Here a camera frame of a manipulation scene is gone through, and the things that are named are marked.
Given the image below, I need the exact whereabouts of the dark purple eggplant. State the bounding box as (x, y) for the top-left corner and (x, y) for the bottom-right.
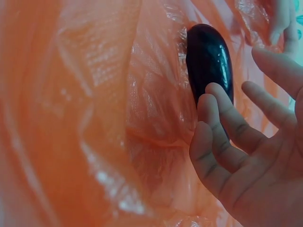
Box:
(186, 23), (235, 142)

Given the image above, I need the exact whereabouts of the orange plastic bag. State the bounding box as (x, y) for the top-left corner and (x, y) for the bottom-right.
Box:
(0, 0), (299, 227)

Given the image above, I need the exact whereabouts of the person's right hand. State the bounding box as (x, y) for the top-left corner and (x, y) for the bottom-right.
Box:
(188, 46), (303, 227)

